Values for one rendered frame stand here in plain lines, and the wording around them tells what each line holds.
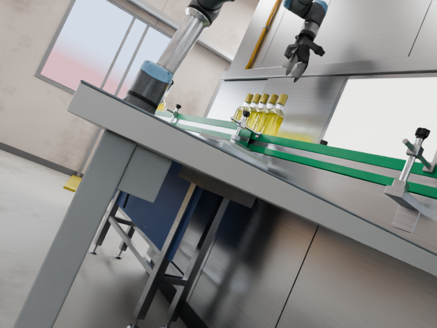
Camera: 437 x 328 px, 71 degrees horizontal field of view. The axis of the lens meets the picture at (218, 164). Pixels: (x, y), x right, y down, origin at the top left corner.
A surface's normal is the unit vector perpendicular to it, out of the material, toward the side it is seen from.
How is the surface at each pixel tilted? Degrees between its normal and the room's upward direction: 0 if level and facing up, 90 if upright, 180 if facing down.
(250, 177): 90
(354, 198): 90
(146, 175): 90
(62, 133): 90
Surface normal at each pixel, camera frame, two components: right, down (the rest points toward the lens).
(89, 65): 0.34, 0.10
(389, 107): -0.73, -0.36
